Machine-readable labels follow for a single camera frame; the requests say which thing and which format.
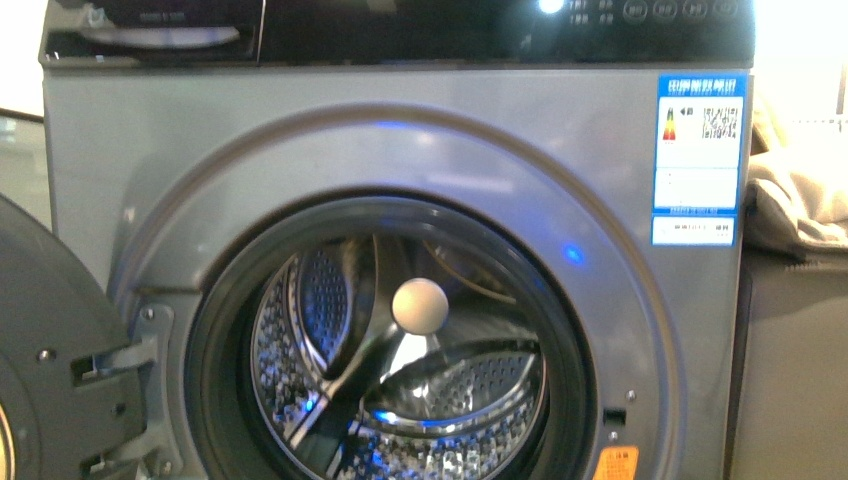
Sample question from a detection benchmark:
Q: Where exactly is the grey front-load washing machine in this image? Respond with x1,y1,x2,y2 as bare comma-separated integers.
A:
39,1,755,479

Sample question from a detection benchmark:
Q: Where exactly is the grey washing machine door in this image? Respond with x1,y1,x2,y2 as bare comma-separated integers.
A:
1,199,157,479

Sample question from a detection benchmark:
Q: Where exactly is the white drum centre knob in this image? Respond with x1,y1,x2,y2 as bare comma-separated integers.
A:
391,277,449,335

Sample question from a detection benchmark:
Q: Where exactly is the orange warning sticker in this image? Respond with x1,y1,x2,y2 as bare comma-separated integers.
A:
592,445,640,480

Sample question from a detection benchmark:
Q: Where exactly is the blue energy label sticker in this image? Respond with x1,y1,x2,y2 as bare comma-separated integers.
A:
651,71,749,247

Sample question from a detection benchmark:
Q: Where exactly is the beige garment pile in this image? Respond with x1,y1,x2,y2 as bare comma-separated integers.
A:
743,94,847,260

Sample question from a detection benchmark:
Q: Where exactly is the grey side cabinet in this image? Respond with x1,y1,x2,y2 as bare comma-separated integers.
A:
725,250,847,479

